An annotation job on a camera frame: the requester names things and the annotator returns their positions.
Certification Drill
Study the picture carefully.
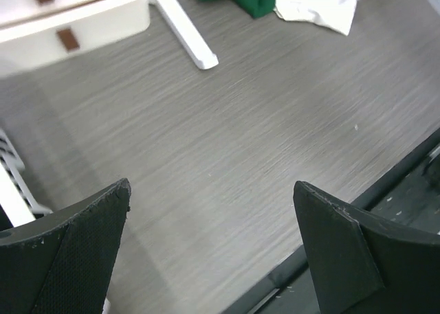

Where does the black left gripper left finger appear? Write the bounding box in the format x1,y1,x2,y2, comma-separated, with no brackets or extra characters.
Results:
1,178,131,313

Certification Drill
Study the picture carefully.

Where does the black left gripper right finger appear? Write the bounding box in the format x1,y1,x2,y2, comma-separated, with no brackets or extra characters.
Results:
293,181,439,313

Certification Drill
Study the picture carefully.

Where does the white graphic t-shirt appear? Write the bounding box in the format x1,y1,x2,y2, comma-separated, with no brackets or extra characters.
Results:
274,0,360,36

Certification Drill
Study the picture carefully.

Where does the white laundry basket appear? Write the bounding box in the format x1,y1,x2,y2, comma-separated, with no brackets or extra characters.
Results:
1,129,53,227

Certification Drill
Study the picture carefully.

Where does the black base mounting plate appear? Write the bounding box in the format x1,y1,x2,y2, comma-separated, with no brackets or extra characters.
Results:
227,132,439,313

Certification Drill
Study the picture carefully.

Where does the white drawer unit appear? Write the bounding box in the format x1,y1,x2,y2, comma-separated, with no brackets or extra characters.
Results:
1,0,150,78

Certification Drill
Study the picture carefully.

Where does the metal clothes rack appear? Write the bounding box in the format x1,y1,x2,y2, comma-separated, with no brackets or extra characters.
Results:
148,0,219,70

